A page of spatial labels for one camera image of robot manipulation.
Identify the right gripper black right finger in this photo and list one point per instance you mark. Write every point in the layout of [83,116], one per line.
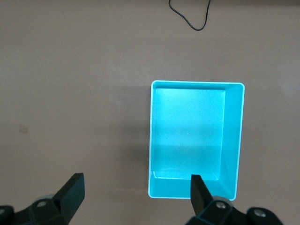
[199,197]

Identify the blue plastic box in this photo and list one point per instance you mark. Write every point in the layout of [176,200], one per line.
[187,129]

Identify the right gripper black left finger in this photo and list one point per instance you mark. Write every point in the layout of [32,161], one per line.
[68,197]

